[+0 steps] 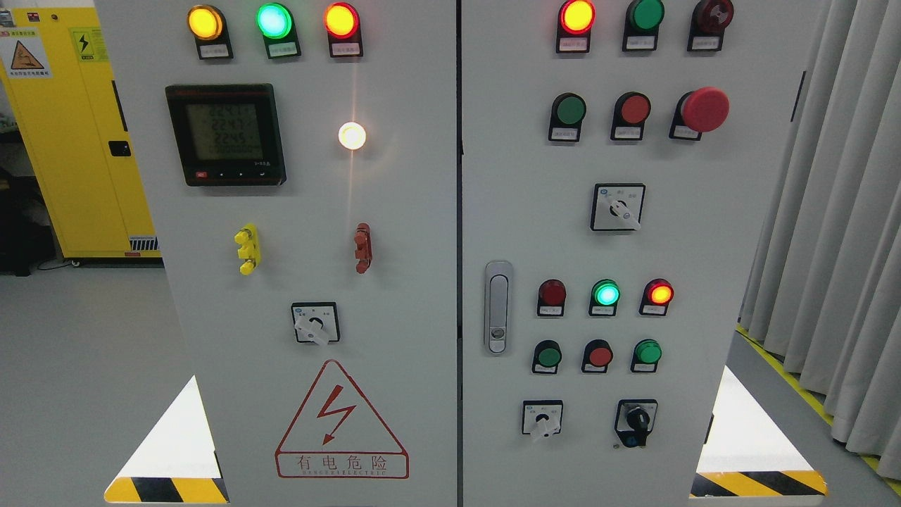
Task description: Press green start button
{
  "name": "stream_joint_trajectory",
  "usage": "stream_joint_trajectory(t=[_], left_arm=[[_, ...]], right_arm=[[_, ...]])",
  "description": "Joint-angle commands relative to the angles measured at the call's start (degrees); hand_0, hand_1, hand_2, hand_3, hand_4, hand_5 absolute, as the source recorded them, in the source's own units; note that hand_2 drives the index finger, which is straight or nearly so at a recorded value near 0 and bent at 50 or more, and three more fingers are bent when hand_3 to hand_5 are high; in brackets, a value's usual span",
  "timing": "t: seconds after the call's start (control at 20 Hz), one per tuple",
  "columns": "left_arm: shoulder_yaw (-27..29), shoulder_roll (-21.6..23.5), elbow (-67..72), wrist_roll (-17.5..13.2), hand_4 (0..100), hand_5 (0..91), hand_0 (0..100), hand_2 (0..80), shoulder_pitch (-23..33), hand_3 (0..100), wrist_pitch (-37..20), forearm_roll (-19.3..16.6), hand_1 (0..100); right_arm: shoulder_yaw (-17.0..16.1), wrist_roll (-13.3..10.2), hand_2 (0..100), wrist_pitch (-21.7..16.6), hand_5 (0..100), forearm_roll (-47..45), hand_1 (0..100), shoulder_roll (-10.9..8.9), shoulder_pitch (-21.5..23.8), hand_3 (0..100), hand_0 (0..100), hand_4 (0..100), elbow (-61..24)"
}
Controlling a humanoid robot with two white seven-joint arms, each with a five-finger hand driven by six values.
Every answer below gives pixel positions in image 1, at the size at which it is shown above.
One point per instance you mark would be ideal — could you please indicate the grey pleated curtain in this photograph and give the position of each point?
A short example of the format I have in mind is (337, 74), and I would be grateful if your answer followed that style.
(825, 286)

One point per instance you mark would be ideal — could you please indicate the red mushroom emergency stop button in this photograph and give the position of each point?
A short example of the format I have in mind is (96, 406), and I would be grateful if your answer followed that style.
(699, 111)

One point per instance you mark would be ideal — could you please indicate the black key selector switch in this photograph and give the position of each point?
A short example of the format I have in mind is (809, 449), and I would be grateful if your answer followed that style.
(635, 421)

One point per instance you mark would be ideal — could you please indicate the red high voltage warning sticker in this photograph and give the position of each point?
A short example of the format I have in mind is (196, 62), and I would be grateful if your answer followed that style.
(338, 434)

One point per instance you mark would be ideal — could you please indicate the red indicator lamp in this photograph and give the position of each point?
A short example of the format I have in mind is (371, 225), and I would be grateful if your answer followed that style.
(343, 30)
(551, 299)

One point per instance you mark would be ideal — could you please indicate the green indicator lamp middle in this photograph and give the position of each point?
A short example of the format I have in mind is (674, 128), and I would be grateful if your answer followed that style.
(604, 298)

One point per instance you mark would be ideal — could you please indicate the left white hazard striped panel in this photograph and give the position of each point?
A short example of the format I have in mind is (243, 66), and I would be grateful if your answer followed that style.
(175, 465)

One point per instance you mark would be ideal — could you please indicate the yellow safety storage cabinet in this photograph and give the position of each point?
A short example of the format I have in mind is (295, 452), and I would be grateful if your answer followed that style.
(59, 79)

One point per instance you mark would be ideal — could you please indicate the yellow indicator lamp top left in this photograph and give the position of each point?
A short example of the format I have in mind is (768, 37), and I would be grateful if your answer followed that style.
(210, 32)

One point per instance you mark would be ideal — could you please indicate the red push button upper row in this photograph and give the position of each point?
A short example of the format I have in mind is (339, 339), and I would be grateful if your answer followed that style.
(629, 116)

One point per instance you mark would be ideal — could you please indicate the green push button lower left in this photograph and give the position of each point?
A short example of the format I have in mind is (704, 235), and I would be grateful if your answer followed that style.
(546, 358)

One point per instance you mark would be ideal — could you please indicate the red lit lamp middle right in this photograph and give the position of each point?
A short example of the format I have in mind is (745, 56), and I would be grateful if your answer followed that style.
(656, 296)

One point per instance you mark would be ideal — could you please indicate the green unlit lamp top right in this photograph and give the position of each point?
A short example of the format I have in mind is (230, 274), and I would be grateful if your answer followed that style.
(641, 25)

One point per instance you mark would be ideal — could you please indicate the red indicator lamp top left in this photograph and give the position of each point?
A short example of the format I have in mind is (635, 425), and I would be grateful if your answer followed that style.
(343, 30)

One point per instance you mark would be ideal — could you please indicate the green push button upper row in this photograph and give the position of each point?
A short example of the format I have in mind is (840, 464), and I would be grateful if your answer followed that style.
(566, 115)

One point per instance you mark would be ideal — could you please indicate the green indicator lamp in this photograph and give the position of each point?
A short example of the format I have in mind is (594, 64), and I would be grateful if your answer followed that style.
(278, 29)
(604, 298)

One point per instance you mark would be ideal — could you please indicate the red lit lamp top right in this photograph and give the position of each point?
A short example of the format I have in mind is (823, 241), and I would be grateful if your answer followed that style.
(574, 24)

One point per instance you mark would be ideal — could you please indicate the black digital power meter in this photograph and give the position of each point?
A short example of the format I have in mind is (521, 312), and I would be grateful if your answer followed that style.
(227, 134)

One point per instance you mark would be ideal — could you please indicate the white lit indicator lamp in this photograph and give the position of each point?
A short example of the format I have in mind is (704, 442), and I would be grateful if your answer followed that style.
(352, 136)

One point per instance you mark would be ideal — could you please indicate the white hazard striped panel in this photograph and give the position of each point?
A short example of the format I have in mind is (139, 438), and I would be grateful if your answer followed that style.
(748, 461)
(175, 465)

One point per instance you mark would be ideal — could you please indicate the green push button lower right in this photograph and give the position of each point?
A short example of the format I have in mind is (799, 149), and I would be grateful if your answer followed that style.
(646, 356)

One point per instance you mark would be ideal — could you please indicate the left door rotary selector switch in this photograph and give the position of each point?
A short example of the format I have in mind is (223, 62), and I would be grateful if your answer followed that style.
(316, 322)

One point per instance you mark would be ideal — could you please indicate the silver cabinet door handle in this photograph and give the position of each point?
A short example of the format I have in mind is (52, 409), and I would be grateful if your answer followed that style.
(497, 279)

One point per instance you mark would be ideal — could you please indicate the lower left rotary selector switch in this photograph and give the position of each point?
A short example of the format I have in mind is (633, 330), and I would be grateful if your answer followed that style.
(541, 419)

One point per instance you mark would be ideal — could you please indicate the right door upper rotary switch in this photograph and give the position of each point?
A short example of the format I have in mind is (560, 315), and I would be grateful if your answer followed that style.
(617, 207)

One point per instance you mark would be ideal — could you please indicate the right white hazard striped panel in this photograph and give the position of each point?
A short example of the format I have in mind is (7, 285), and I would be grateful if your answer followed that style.
(748, 461)

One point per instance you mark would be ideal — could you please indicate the red indicator lamp middle left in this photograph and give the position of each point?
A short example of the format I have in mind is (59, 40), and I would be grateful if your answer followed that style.
(551, 299)

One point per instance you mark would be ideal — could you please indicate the red lit lamp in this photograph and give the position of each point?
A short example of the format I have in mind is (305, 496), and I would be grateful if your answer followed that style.
(656, 296)
(574, 24)

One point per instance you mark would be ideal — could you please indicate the dark red buzzer top right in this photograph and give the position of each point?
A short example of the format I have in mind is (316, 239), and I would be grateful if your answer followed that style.
(708, 23)

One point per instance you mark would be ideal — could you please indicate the grey cabinet door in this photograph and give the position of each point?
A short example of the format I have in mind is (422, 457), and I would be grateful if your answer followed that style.
(527, 201)
(398, 320)

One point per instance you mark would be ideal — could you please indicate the grey left cabinet door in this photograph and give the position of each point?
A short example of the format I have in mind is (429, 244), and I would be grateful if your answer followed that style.
(398, 320)

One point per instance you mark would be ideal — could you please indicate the green indicator lamp top left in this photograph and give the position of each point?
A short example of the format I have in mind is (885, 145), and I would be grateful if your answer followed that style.
(278, 29)

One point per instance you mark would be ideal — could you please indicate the grey right cabinet door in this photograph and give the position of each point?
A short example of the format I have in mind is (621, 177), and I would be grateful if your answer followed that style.
(527, 201)

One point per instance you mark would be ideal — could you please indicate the red push button lower middle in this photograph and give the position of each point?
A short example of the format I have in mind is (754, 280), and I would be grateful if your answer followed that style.
(597, 356)

